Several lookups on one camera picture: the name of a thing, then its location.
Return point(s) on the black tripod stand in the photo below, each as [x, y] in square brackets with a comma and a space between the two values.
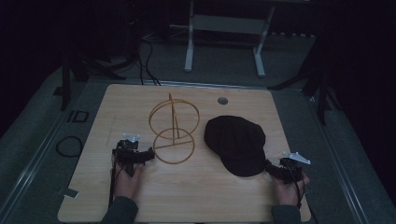
[66, 81]
[322, 93]

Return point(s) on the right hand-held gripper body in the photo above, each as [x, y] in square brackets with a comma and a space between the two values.
[289, 171]

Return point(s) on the round grey table grommet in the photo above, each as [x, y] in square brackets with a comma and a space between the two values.
[222, 100]

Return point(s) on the black cap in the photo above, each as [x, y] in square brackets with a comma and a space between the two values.
[235, 143]

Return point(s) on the person's right hand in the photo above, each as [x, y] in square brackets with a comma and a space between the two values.
[288, 193]

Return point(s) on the person's left hand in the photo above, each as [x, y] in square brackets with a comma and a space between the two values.
[126, 185]

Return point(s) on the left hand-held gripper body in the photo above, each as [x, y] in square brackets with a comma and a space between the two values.
[127, 154]

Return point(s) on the white metal stand frame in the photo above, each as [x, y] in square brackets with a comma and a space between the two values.
[225, 24]

